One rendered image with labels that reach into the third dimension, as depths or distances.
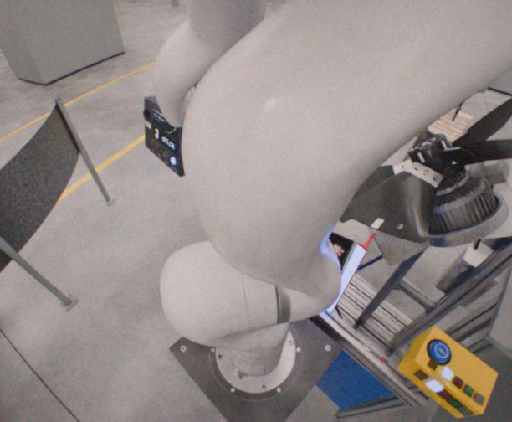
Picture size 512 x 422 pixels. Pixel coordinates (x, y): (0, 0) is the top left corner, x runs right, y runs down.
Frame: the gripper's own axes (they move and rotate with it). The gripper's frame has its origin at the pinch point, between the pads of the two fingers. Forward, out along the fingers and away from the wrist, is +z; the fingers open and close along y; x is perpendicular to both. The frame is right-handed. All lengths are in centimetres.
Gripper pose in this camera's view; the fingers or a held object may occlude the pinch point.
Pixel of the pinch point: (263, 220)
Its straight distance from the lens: 51.8
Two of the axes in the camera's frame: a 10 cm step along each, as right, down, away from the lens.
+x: -9.6, 2.8, 0.1
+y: -0.7, -2.5, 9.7
